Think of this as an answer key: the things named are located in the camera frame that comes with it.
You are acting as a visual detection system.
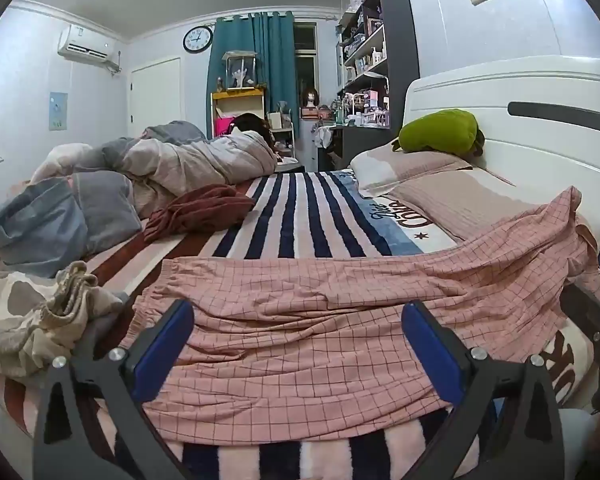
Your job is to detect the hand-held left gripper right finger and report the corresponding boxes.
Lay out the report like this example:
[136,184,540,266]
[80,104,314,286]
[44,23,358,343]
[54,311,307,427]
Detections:
[401,300,566,480]

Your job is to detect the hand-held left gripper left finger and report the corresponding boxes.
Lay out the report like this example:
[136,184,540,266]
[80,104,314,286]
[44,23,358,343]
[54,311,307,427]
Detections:
[32,299,196,480]

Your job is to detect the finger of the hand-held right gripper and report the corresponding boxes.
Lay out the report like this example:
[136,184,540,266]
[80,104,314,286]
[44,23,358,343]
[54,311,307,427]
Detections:
[559,282,600,347]

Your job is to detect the pink checked pants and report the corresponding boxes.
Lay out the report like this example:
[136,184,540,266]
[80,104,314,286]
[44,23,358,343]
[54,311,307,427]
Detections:
[117,186,600,443]

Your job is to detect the beige patterned cloth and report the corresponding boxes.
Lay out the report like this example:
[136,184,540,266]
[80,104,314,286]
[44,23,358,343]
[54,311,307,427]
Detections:
[0,260,131,378]

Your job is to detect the maroon cloth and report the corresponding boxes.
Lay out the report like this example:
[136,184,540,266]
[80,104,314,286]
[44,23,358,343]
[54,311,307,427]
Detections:
[144,184,255,245]

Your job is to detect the pink quilted pillow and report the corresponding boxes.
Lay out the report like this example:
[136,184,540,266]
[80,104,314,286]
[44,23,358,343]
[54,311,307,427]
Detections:
[382,167,581,243]

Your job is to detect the white bed headboard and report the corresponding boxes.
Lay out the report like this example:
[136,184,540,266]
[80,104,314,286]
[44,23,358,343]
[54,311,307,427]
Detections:
[402,55,600,241]

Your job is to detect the grey blue folded clothes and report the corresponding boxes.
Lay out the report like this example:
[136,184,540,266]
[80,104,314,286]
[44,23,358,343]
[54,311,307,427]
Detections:
[0,170,143,278]

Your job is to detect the white and pink pillow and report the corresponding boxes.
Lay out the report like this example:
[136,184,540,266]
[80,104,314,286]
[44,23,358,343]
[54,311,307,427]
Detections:
[350,149,473,198]

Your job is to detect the striped fleece blanket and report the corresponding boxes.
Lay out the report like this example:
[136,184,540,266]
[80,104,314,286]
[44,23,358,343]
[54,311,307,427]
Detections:
[0,170,596,480]

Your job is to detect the grey and pink duvet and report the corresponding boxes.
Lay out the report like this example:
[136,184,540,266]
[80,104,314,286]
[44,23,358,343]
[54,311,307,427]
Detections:
[30,120,279,216]

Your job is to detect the pale pink pillow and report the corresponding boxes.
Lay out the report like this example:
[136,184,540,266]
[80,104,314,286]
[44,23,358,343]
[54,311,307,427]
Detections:
[30,142,97,183]

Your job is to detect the green plush toy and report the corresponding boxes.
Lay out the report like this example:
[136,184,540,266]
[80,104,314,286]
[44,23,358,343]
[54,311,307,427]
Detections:
[391,108,486,158]

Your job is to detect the white door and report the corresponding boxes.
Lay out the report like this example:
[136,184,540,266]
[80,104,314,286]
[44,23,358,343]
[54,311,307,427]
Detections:
[130,57,182,138]

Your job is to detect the yellow shelf unit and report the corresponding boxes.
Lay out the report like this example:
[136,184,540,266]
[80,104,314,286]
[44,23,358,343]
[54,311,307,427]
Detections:
[210,87,267,138]

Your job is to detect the glass display case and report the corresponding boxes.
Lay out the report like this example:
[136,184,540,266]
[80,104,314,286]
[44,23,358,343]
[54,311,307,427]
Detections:
[222,51,257,92]

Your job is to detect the teal curtain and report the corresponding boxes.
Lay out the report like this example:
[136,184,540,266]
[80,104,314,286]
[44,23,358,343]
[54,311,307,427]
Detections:
[207,10,299,138]

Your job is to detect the dark bookshelf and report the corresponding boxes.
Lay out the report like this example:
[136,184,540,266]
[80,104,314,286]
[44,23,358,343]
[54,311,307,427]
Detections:
[317,0,421,172]

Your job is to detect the white air conditioner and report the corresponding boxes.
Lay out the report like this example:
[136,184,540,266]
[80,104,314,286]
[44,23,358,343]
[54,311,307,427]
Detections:
[56,24,121,68]

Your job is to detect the window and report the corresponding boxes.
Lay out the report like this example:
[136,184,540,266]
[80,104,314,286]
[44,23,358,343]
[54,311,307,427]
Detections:
[294,22,319,111]

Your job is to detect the small blue wall poster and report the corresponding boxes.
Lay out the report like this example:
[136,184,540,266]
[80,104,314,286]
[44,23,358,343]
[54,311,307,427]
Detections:
[49,91,69,132]

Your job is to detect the round wall clock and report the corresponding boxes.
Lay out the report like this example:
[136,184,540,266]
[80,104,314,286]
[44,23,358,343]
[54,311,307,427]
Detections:
[182,25,214,54]

